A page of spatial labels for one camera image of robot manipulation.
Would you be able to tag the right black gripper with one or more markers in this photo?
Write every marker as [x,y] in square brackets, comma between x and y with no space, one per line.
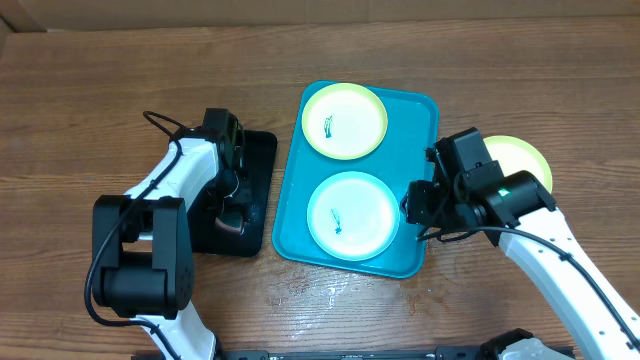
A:
[422,204]

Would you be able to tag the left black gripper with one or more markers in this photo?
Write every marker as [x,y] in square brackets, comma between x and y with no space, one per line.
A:
[217,205]

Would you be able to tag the green bow-shaped sponge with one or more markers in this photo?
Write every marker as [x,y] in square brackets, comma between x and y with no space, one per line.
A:
[231,222]

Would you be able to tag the yellow-green plate bottom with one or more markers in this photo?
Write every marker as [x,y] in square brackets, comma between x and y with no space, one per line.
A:
[514,155]

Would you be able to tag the yellow-green plate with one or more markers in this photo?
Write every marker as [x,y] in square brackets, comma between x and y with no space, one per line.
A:
[514,155]
[344,121]

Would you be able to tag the light blue plate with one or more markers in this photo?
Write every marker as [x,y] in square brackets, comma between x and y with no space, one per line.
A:
[353,216]

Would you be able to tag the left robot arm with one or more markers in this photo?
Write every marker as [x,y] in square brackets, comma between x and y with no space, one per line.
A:
[142,268]

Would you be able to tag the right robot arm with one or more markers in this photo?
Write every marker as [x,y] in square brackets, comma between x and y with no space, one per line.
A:
[500,186]

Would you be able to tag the black rectangular tray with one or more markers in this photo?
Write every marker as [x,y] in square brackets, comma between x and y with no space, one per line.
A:
[257,163]

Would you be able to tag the yellow-green plate top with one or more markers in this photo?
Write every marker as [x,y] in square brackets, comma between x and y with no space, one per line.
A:
[344,121]

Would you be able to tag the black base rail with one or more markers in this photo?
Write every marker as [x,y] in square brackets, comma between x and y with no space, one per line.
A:
[440,353]

